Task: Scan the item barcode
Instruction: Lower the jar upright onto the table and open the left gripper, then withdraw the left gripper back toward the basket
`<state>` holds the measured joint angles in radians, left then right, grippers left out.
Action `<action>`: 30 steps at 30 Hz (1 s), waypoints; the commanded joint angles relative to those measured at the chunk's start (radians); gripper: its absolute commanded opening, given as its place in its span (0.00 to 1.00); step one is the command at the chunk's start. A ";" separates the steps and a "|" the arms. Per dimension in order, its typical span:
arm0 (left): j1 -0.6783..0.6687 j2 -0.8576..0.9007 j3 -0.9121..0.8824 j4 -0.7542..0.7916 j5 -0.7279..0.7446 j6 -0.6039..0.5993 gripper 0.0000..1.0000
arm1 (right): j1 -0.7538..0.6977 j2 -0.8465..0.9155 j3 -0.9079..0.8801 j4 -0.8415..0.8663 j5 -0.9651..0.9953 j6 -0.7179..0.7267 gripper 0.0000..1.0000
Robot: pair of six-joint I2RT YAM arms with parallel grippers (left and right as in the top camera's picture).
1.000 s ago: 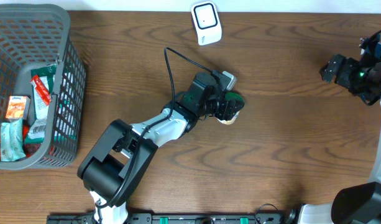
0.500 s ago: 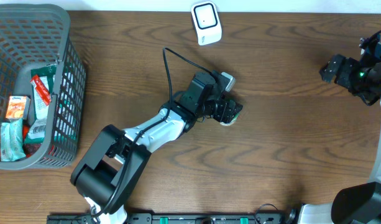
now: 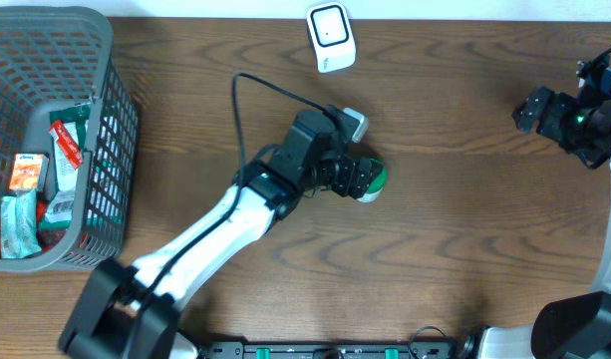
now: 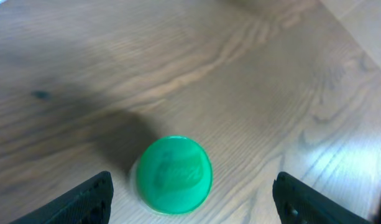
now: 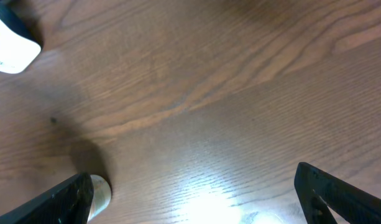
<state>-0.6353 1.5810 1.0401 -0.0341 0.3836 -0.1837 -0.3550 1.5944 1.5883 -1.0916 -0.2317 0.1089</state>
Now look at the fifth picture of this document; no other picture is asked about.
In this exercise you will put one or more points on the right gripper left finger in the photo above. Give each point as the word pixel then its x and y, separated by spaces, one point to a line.
pixel 69 202

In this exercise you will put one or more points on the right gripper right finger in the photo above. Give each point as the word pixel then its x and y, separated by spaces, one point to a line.
pixel 320 193

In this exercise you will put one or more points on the green lid seasoning jar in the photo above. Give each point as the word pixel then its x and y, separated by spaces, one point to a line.
pixel 101 197

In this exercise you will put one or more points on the white barcode scanner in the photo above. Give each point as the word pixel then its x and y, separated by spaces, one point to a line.
pixel 18 47

